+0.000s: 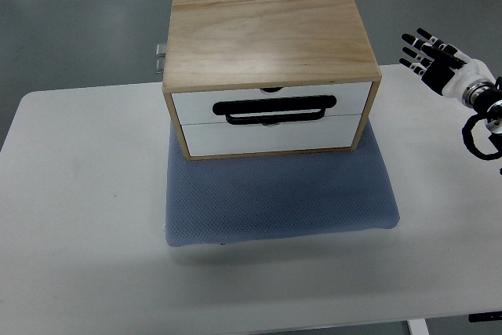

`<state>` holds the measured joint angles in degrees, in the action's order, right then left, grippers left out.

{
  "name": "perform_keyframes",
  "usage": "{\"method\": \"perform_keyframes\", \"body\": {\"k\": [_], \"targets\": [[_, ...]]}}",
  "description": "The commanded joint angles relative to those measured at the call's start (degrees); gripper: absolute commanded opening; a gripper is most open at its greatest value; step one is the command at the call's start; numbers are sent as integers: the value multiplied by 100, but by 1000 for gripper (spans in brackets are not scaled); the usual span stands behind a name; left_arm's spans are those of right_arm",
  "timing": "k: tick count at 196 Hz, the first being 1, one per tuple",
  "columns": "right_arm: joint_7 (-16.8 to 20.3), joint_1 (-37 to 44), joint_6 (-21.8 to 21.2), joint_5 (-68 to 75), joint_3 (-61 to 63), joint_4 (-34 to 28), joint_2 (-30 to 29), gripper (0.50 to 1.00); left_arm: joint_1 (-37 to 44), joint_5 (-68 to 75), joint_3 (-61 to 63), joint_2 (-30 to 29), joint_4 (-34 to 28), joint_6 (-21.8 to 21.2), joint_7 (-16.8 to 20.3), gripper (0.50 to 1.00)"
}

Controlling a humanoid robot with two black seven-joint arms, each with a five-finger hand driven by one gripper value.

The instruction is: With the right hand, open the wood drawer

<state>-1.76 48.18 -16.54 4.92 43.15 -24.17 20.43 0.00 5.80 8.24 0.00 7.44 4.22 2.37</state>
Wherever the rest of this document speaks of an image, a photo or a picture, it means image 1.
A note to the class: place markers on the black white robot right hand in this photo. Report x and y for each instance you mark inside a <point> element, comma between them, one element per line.
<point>442,67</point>

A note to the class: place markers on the white top drawer black handle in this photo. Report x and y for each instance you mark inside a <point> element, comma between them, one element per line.
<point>197,107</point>

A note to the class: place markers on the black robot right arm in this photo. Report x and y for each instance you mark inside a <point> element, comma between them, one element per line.
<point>485,99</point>

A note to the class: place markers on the white bottom drawer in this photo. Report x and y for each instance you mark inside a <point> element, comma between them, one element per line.
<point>224,139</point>

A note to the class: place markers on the wooden drawer cabinet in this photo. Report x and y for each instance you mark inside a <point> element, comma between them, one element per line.
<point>216,45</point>

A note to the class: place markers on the black table control panel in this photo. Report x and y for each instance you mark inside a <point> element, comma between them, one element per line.
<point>485,317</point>

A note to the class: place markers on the white table leg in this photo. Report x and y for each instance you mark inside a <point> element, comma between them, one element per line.
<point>418,327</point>

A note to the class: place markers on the blue grey cushion mat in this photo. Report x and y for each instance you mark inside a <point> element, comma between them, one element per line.
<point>225,201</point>

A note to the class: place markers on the grey metal clamp bracket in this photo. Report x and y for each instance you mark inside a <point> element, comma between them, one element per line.
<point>160,57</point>

